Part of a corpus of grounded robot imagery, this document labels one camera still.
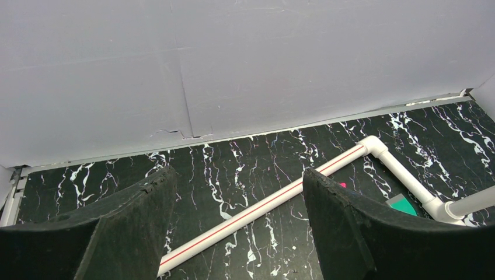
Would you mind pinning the white PVC pipe frame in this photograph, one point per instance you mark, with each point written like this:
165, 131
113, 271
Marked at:
447, 212

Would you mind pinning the aluminium table frame rail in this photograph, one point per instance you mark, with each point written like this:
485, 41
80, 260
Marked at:
12, 191

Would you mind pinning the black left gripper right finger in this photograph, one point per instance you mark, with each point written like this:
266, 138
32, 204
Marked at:
359, 238

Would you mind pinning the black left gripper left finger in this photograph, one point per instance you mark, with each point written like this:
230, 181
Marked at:
121, 236

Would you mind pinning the green square block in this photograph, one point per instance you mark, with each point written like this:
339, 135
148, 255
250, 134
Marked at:
400, 203

